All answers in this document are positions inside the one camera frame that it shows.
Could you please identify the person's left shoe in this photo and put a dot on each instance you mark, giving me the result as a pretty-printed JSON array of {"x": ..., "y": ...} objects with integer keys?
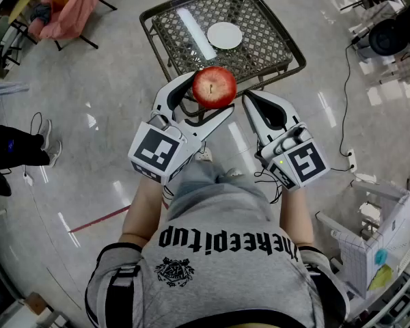
[{"x": 205, "y": 154}]

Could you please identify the white grid-lined box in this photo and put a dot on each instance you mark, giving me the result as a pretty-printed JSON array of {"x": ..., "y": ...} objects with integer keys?
[{"x": 355, "y": 261}]

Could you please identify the wicker glass-top table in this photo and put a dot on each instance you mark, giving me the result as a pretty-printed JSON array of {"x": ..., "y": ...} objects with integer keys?
[{"x": 259, "y": 29}]

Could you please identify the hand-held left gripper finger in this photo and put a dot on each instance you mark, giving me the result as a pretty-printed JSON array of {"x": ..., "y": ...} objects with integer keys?
[
  {"x": 208, "y": 123},
  {"x": 164, "y": 96}
]

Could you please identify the person's shoe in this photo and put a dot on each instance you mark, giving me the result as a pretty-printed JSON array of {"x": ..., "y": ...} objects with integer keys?
[
  {"x": 205, "y": 154},
  {"x": 235, "y": 172}
]

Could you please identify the person's grey printed t-shirt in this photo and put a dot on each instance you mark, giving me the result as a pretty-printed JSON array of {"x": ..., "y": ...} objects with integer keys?
[{"x": 225, "y": 285}]

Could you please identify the person's left forearm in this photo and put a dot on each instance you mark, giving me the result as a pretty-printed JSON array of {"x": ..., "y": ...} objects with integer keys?
[{"x": 140, "y": 210}]

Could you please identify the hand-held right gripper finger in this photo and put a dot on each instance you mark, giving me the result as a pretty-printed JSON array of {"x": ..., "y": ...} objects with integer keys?
[
  {"x": 258, "y": 125},
  {"x": 287, "y": 109}
]

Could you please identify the red apple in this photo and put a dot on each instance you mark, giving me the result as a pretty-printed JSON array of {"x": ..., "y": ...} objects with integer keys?
[{"x": 213, "y": 87}]

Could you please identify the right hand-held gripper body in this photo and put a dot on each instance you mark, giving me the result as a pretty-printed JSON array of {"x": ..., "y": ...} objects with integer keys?
[{"x": 304, "y": 166}]

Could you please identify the white round plate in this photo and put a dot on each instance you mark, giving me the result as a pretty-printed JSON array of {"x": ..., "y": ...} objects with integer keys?
[{"x": 224, "y": 35}]

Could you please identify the person's blue jeans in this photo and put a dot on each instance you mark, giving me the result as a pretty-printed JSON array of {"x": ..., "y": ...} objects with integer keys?
[{"x": 198, "y": 179}]

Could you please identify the pink cloth on chair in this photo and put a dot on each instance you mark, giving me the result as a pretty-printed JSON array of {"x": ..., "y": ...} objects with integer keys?
[{"x": 71, "y": 15}]

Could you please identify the black round device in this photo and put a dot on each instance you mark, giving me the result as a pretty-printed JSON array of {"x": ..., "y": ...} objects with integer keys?
[{"x": 386, "y": 38}]

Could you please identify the person's right shoe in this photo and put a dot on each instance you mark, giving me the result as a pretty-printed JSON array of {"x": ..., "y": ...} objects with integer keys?
[{"x": 235, "y": 172}]

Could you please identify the brown cardboard box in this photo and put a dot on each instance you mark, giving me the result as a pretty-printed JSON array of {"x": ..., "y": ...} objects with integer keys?
[{"x": 36, "y": 302}]

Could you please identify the person's right forearm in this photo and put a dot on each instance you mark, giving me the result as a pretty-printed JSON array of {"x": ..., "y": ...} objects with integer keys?
[{"x": 294, "y": 214}]

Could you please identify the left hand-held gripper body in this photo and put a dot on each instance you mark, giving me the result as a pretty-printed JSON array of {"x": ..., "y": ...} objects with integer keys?
[{"x": 157, "y": 152}]

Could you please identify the white power strip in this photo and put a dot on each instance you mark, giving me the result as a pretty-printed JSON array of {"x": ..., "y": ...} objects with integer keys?
[{"x": 352, "y": 161}]

